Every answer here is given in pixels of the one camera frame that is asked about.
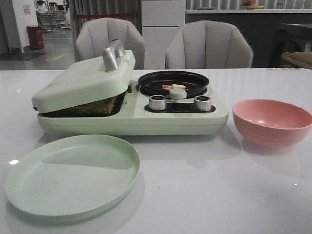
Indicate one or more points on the black round frying pan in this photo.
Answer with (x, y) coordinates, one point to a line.
(152, 83)

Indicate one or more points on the mint green sandwich maker lid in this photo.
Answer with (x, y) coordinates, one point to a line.
(85, 82)

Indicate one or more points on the dark grey counter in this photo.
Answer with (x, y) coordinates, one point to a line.
(257, 26)

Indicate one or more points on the left silver control knob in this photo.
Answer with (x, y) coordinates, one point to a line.
(157, 102)

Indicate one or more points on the pink plastic bowl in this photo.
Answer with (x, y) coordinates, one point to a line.
(271, 123)

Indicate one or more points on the bread slice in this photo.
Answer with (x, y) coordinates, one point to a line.
(101, 107)

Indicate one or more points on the silver control knob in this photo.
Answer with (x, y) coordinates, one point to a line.
(202, 103)
(157, 102)

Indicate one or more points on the left beige upholstered chair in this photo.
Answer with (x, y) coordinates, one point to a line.
(96, 34)

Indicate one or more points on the mint green round plate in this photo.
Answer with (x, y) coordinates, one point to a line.
(73, 178)

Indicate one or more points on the right silver control knob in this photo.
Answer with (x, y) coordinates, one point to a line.
(202, 103)

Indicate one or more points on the white cabinet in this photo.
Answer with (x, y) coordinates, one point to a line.
(160, 19)

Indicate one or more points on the fruit plate on counter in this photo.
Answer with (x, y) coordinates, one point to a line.
(250, 5)

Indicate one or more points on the mint green breakfast maker base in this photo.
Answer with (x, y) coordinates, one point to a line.
(132, 116)

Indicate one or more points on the beige upholstered chair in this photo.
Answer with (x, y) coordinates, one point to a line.
(208, 44)
(96, 34)

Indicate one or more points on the right beige upholstered chair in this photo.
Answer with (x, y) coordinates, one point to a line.
(208, 44)

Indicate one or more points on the red barrier tape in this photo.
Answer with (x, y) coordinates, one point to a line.
(98, 16)

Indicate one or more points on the dark washing machine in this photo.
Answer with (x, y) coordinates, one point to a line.
(290, 37)

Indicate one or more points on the red trash bin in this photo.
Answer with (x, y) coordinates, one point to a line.
(35, 37)

